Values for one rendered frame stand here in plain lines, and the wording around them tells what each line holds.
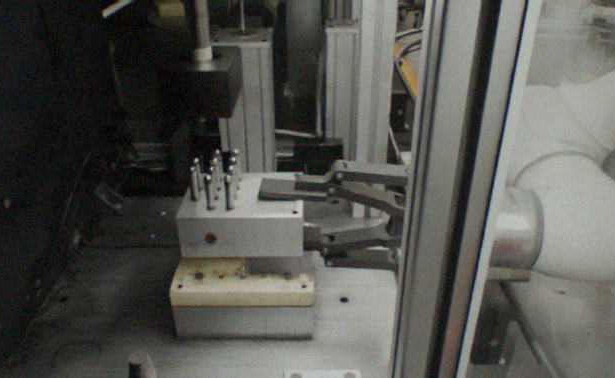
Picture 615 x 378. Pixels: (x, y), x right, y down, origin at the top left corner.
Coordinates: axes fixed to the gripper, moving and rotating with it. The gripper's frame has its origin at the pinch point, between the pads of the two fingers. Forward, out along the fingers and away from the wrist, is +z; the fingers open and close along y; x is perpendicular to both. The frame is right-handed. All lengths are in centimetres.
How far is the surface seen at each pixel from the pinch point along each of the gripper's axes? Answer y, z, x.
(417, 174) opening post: 15.9, -7.8, 20.1
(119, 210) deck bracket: -13.6, 25.7, -18.9
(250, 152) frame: -5.1, 6.6, -24.7
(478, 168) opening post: 18.0, -10.5, 22.8
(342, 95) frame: 4.0, -6.7, -28.0
